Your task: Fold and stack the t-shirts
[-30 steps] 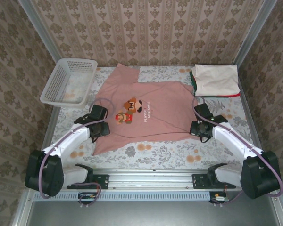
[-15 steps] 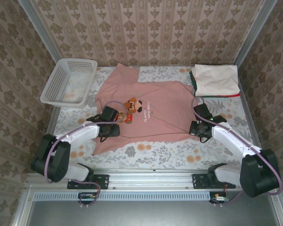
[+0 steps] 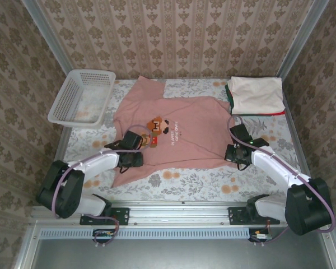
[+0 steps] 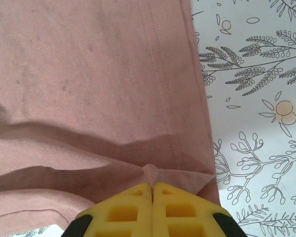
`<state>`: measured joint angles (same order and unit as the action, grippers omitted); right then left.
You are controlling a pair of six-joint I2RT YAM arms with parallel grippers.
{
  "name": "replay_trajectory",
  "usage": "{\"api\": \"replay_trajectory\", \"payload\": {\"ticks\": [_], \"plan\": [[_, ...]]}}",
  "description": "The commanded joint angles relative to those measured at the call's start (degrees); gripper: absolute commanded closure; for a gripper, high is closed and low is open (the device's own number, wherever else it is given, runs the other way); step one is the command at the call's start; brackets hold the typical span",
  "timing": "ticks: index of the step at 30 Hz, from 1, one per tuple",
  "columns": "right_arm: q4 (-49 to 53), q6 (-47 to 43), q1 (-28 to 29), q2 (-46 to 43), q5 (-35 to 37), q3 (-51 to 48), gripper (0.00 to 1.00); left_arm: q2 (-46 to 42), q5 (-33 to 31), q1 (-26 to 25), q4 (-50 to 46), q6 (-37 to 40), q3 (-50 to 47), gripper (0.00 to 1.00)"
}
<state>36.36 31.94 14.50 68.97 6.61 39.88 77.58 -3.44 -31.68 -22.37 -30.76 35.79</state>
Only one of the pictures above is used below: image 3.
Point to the pink printed t-shirt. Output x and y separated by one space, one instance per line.
190 126

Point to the aluminium table side rail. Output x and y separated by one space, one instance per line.
59 151
295 126

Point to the red folded t-shirt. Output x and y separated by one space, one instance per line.
280 113

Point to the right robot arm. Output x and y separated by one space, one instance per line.
308 207

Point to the grey metal panel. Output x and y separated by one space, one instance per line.
184 255

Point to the aluminium frame post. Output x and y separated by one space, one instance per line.
300 42
54 42

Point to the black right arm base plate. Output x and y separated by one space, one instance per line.
236 215

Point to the floral tablecloth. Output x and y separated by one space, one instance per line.
184 179

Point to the white plastic mesh basket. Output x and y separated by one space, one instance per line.
70 95

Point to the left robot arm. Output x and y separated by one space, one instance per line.
61 190

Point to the aluminium mounting rail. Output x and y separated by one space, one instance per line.
179 214

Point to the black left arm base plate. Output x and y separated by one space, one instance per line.
121 215

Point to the stack of folded clothes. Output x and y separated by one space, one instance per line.
257 95

